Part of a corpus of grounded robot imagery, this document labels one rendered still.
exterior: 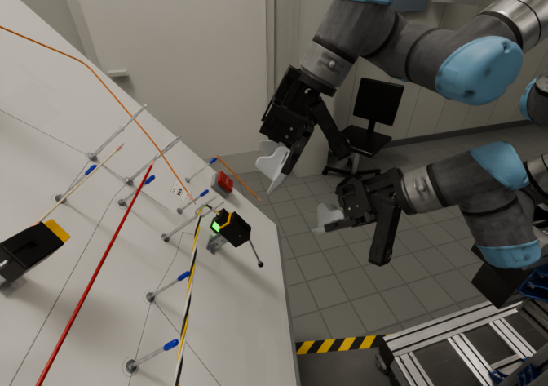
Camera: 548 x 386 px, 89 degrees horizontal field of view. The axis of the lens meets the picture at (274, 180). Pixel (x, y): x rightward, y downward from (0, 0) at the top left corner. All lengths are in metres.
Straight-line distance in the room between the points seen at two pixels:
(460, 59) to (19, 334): 0.56
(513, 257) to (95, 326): 0.58
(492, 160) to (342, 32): 0.27
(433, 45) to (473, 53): 0.06
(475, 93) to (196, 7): 2.09
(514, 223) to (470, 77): 0.24
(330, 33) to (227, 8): 1.93
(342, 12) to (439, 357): 1.47
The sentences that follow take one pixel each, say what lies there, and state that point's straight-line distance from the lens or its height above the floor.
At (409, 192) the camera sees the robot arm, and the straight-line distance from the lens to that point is 0.51.
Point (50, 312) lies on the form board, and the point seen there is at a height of 1.26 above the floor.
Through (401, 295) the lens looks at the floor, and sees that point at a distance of 2.01.
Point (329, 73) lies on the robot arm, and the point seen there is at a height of 1.46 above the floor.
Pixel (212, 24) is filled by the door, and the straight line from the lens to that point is 2.35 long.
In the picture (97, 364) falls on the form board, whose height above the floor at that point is 1.20.
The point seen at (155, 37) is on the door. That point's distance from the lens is 2.35.
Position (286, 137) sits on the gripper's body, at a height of 1.35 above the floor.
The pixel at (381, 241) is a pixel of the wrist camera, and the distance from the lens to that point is 0.54.
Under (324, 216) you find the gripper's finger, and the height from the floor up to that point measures 1.18.
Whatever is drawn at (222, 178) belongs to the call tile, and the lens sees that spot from 0.78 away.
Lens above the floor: 1.57
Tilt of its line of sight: 35 degrees down
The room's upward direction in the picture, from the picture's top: straight up
